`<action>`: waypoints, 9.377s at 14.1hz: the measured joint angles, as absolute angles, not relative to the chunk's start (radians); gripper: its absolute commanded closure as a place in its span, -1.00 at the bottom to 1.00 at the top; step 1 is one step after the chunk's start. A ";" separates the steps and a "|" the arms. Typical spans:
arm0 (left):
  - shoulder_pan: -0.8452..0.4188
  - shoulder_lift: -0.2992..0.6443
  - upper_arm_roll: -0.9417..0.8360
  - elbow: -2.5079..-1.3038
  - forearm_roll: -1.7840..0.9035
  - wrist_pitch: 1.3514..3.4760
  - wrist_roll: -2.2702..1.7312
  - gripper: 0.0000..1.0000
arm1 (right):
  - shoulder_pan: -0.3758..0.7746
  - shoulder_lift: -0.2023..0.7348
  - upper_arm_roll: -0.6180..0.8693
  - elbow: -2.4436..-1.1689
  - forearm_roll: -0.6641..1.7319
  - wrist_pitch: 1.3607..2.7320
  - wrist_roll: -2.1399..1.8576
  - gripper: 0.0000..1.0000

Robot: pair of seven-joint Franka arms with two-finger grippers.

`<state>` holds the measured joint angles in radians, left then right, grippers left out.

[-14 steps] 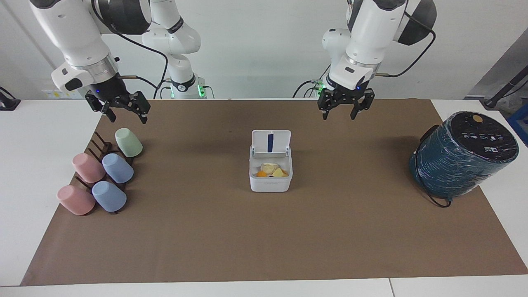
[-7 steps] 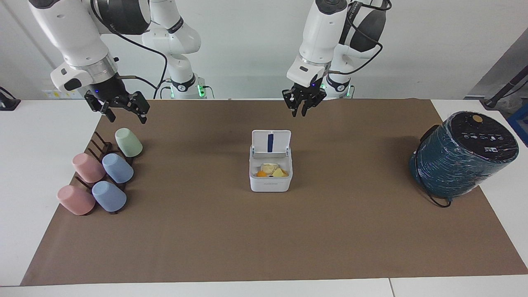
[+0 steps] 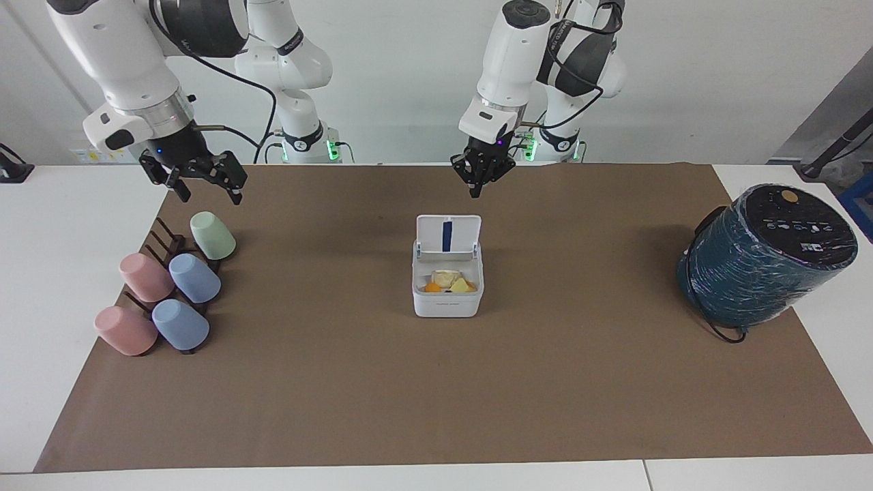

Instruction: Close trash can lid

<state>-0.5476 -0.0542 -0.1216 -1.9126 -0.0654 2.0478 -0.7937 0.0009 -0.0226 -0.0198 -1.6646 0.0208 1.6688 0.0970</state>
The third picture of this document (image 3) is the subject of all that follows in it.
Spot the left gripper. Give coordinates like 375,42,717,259
451,136,517,199

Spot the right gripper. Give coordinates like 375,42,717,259
139,128,248,206

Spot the white trash can with lid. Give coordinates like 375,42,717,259
412,215,485,318

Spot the green plastic cup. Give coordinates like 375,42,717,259
190,211,237,261

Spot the dark brown cup rack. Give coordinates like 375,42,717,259
123,217,223,355

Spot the blue plastic cup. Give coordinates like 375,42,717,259
151,299,210,351
168,254,222,303

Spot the pink plastic cup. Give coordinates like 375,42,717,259
94,306,159,357
119,253,175,303

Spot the black stand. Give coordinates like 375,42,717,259
0,143,35,183
798,126,873,182

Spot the teal cylindrical appliance in plastic wrap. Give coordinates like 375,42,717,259
677,183,859,329

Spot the blue crate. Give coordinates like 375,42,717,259
838,188,873,243

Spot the black cable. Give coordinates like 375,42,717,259
147,0,278,165
192,123,265,149
520,0,625,132

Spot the black appliance power cord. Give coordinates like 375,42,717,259
682,205,748,344

